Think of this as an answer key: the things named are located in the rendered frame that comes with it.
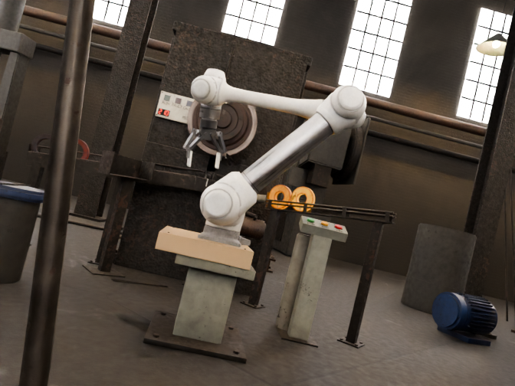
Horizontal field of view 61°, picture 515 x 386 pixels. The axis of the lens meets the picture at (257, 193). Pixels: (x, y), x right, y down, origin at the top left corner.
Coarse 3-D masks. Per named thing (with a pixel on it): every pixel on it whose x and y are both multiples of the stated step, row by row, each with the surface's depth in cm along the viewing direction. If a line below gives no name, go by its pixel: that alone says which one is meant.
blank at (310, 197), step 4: (296, 188) 272; (300, 188) 271; (304, 188) 269; (308, 188) 268; (296, 192) 272; (300, 192) 270; (304, 192) 269; (308, 192) 268; (312, 192) 267; (292, 196) 273; (296, 196) 272; (308, 196) 267; (312, 196) 266; (292, 200) 272; (296, 200) 271; (308, 200) 267; (312, 200) 266; (296, 204) 271; (300, 204) 269; (296, 208) 270; (300, 208) 269; (308, 208) 266
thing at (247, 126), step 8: (200, 104) 292; (240, 104) 292; (248, 112) 294; (192, 120) 292; (248, 120) 294; (248, 128) 294; (240, 136) 291; (208, 144) 292; (232, 144) 292; (240, 144) 293
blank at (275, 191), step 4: (272, 188) 281; (276, 188) 280; (280, 188) 278; (284, 188) 276; (288, 188) 276; (272, 192) 280; (276, 192) 279; (284, 192) 276; (288, 192) 275; (272, 196) 280; (276, 196) 281; (284, 196) 276; (288, 196) 274; (284, 200) 275; (288, 200) 274; (272, 204) 279; (280, 208) 276
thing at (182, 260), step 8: (176, 256) 170; (184, 256) 171; (184, 264) 171; (192, 264) 171; (200, 264) 171; (208, 264) 172; (216, 264) 172; (224, 264) 173; (216, 272) 172; (224, 272) 173; (232, 272) 173; (240, 272) 173; (248, 272) 174
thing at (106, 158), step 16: (112, 160) 253; (128, 160) 279; (128, 176) 273; (144, 176) 277; (128, 192) 268; (112, 224) 265; (112, 240) 265; (112, 256) 266; (96, 272) 258; (112, 272) 268
